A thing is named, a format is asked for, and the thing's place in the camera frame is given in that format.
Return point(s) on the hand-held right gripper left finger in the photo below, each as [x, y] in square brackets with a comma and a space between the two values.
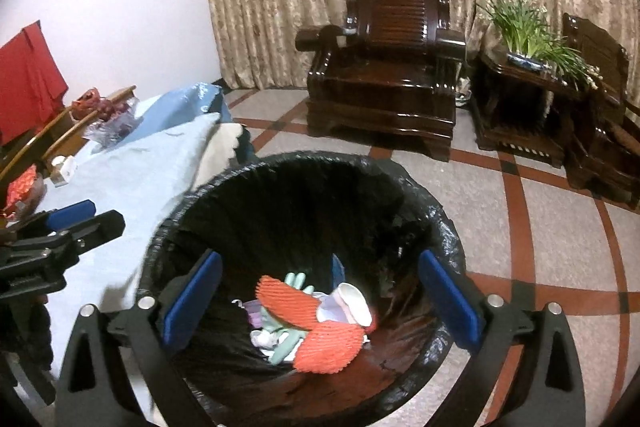
[192, 302]

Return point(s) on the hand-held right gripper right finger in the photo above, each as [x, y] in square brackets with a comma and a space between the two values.
[450, 302]

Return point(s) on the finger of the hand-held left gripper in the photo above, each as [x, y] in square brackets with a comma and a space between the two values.
[100, 227]
[70, 213]

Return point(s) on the white tissue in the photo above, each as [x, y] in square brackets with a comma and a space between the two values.
[262, 338]

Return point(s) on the orange foam fruit net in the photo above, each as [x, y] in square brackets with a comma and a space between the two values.
[327, 349]
[287, 304]

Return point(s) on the green rubber glove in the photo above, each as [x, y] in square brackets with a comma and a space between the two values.
[282, 347]

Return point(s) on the bin with black liner bag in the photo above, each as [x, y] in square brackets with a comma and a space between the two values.
[300, 217]

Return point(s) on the glass bowl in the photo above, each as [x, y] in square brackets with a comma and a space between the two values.
[40, 202]

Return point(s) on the small white jar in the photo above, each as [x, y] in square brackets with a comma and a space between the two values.
[62, 169]

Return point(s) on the red patterned packets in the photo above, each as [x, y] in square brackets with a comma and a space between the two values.
[20, 189]

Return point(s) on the grey tablecloth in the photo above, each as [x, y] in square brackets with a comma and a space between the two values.
[125, 177]

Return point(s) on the light wooden chair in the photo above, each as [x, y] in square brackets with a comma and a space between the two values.
[45, 132]

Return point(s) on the bag of red fruit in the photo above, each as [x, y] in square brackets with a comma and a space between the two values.
[110, 129]

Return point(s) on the red ornament basket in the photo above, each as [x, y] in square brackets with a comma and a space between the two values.
[85, 104]

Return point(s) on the red cloth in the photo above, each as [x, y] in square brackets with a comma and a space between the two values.
[27, 82]

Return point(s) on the blue tablecloth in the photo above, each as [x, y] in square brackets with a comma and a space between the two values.
[170, 107]

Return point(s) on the beige scalloped tablecloth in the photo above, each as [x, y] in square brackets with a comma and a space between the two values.
[220, 147]

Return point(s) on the dark wooden side table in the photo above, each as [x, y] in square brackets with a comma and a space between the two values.
[520, 117]

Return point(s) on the small white bag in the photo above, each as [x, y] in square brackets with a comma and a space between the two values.
[463, 93]

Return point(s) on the dark wooden armchair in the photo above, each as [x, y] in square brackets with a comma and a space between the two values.
[600, 127]
[380, 92]

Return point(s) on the green potted plant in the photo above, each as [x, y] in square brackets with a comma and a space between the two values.
[522, 32]

